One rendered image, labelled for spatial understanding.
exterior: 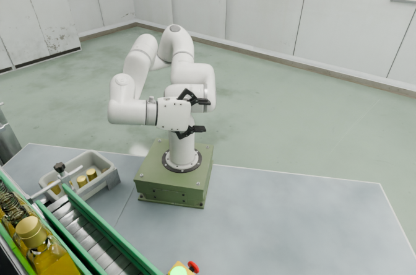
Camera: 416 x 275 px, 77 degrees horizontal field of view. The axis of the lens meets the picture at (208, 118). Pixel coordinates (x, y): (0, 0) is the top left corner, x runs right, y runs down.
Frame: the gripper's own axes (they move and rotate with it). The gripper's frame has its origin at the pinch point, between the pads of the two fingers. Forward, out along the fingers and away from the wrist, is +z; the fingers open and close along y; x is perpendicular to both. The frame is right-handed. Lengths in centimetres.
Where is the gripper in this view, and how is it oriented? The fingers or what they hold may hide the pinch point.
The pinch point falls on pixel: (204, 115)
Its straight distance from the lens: 82.4
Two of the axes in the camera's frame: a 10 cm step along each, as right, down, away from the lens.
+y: -1.6, 9.0, 4.0
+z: 9.6, 0.5, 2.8
